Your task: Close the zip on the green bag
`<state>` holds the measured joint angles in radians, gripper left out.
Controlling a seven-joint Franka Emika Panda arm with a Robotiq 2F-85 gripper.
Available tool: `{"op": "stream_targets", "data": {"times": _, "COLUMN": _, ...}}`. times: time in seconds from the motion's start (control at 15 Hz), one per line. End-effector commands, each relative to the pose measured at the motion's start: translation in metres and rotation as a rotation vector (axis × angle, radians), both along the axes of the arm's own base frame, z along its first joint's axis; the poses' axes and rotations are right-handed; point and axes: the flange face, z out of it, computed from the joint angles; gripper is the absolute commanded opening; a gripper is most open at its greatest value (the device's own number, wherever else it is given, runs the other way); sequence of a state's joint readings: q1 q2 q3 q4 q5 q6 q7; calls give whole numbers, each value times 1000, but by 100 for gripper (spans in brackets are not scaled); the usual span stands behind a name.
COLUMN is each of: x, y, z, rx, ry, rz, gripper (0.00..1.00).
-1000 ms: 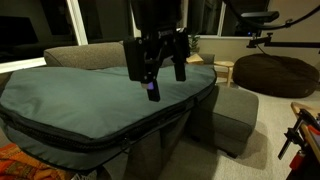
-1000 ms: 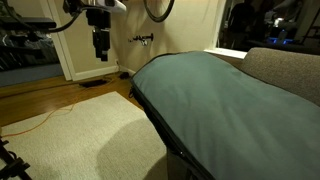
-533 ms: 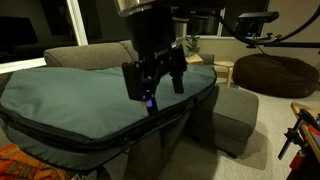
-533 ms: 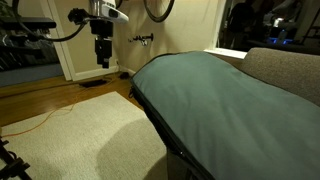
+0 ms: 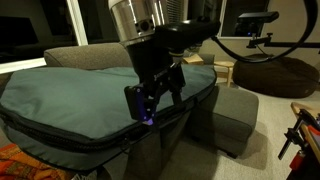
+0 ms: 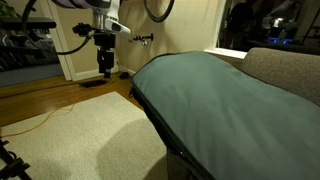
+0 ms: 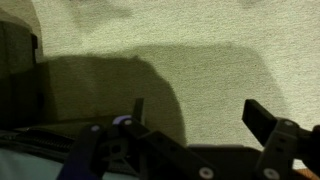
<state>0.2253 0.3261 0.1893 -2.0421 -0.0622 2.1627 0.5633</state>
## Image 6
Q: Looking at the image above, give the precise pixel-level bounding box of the grey fabric sofa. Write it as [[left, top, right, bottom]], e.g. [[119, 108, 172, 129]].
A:
[[166, 47, 320, 180]]

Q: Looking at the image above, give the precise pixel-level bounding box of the cream carpet rug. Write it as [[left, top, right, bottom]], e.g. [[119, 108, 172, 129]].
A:
[[0, 91, 168, 180]]

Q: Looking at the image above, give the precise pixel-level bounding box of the black stereo camera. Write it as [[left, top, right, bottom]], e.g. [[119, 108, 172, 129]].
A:
[[0, 16, 57, 31]]

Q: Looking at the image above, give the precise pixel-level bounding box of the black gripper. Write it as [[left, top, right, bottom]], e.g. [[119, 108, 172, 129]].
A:
[[93, 33, 117, 80]]

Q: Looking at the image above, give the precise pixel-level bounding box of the black wall bike hook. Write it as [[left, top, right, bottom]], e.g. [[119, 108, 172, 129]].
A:
[[128, 32, 155, 47]]

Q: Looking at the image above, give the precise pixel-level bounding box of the small black floor object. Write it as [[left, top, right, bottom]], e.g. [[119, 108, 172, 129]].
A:
[[118, 71, 131, 81]]

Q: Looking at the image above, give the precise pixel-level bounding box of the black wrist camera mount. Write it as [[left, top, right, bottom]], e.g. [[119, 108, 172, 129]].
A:
[[72, 22, 95, 38]]

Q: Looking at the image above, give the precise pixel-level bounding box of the black bicycle wheel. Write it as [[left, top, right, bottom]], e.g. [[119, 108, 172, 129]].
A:
[[143, 0, 176, 24]]

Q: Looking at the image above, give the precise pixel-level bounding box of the orange floor cable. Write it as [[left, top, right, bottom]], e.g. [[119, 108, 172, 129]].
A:
[[1, 79, 113, 139]]

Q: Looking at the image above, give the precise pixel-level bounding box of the grey-blue cushion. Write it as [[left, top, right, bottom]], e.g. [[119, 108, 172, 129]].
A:
[[129, 50, 320, 180]]

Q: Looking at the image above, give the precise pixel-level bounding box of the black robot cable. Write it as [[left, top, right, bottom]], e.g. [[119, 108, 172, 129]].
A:
[[21, 0, 94, 56]]

